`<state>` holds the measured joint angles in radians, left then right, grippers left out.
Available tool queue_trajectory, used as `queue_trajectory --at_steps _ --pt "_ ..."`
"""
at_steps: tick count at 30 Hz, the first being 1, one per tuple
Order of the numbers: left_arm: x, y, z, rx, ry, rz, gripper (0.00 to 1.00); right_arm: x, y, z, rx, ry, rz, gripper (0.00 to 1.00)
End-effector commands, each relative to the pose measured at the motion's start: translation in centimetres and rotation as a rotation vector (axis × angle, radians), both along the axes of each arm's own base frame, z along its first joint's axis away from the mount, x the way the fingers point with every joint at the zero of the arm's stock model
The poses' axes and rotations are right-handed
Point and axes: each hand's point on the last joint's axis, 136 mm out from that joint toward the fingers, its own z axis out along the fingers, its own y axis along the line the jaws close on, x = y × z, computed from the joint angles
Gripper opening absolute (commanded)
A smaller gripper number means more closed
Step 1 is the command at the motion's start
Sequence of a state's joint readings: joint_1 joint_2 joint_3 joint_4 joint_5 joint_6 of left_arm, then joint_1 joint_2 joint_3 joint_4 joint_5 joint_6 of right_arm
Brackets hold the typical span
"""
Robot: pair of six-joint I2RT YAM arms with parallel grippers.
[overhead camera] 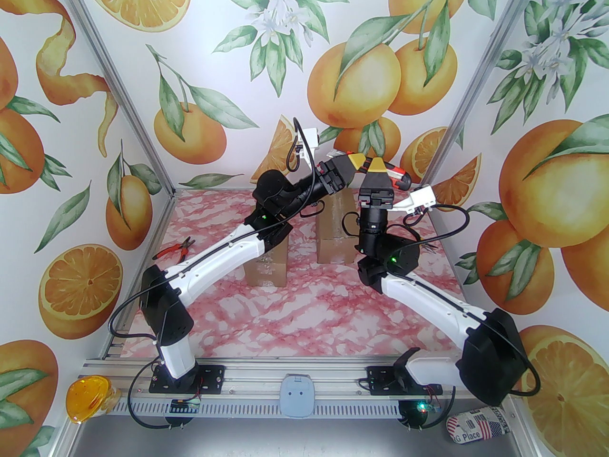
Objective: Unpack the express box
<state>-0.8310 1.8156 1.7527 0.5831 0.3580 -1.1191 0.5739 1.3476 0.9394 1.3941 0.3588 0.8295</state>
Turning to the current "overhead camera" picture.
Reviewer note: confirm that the grey plastic mount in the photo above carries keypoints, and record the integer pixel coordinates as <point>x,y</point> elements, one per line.
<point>296,395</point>

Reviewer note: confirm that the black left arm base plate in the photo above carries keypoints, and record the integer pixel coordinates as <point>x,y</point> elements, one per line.
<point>211,378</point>

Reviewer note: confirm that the orange translucent dome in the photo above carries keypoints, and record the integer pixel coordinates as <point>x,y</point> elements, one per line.
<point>88,395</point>

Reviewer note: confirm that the red and black utility knife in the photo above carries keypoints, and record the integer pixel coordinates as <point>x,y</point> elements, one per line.
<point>399,174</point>

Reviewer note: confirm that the flag print pouch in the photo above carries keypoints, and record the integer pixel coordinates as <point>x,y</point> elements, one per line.
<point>476,426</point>

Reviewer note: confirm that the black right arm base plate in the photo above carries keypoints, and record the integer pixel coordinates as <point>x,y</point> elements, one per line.
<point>378,379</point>

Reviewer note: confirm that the printed brown cardboard box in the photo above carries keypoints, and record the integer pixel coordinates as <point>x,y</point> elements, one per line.
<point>271,274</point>

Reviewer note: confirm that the taped brown cardboard box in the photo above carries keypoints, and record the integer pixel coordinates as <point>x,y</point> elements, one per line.
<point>333,245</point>

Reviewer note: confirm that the aluminium corner post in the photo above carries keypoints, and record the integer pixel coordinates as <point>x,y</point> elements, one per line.
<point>127,94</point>
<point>475,88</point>

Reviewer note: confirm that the small blue circuit board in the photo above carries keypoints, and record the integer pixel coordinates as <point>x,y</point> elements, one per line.
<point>185,406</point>

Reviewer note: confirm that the aluminium frame rail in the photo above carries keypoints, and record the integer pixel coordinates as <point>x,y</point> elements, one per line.
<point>257,381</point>

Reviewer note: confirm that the small circuit board green light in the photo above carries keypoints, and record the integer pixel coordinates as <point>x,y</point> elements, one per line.
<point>428,407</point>

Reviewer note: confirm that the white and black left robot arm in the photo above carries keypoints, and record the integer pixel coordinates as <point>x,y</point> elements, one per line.
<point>209,260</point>

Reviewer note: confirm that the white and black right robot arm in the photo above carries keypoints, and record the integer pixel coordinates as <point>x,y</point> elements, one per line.
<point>428,298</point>

